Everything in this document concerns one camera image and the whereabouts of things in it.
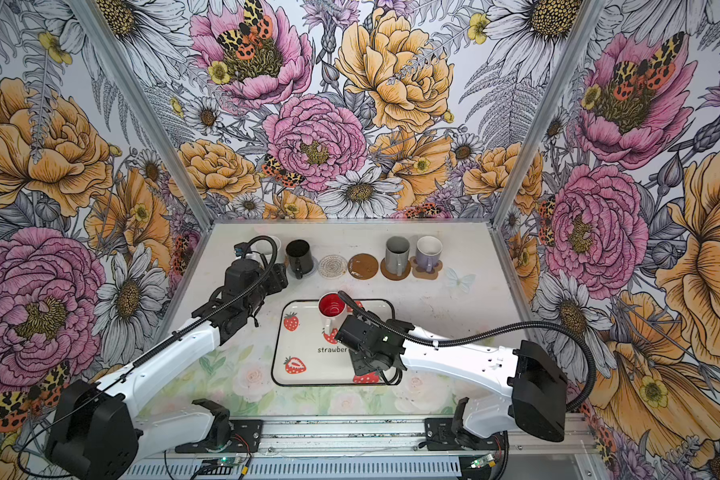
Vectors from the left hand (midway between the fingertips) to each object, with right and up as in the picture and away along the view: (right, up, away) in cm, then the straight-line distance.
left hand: (274, 277), depth 85 cm
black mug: (+4, +4, +14) cm, 15 cm away
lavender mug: (+47, +7, +23) cm, 53 cm away
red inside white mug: (+15, -11, +10) cm, 21 cm away
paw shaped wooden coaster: (+44, -1, +20) cm, 49 cm away
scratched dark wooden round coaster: (+24, +2, +23) cm, 34 cm away
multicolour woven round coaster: (+13, +2, +23) cm, 27 cm away
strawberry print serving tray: (+7, -22, +2) cm, 24 cm away
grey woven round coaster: (+7, 0, +22) cm, 23 cm away
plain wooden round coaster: (+33, -2, +20) cm, 39 cm away
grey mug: (+35, +6, +12) cm, 38 cm away
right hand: (+26, -22, -8) cm, 36 cm away
